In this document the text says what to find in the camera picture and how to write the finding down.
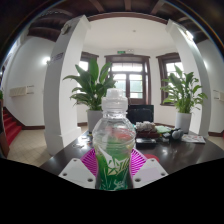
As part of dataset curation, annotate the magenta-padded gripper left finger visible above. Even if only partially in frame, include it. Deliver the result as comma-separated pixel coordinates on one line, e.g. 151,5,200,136
58,148,101,190

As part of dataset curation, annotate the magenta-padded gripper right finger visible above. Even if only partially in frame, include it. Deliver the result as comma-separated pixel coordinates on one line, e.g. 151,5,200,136
129,148,169,190

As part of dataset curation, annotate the clear green-labelled drink bottle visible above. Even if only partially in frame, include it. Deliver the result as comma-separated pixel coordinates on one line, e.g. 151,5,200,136
91,88,137,192

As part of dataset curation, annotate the flat black box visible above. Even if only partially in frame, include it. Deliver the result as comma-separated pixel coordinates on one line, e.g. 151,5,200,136
135,137,158,146

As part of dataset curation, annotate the tea set on dark tray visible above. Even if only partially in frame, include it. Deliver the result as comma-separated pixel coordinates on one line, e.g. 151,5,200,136
134,120,160,139

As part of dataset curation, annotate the green cloth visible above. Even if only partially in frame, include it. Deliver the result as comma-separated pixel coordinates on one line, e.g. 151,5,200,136
154,124,173,134

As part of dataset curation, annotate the dark grey rounded device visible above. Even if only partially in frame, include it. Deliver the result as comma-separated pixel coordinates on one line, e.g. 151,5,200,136
163,128,185,143

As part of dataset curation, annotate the printed paper leaflet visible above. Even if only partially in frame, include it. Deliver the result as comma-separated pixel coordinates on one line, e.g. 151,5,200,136
181,133,207,145

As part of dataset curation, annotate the black chair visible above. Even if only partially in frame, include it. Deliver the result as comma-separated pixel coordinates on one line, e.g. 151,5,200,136
126,104,155,125

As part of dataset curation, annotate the tall-leaf plant in white pot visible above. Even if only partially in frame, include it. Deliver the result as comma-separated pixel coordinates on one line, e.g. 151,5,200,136
160,64,208,134

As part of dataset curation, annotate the broad-leaf plant in white pot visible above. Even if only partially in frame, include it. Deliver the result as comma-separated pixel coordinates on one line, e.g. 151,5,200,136
63,58,118,133

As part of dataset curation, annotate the dark wooden glazed double door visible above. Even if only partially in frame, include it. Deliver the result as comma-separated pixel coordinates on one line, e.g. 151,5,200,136
104,54,152,106

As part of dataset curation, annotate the dark-framed window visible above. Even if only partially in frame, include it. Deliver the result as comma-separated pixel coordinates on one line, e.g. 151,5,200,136
79,51,100,73
156,52,185,106

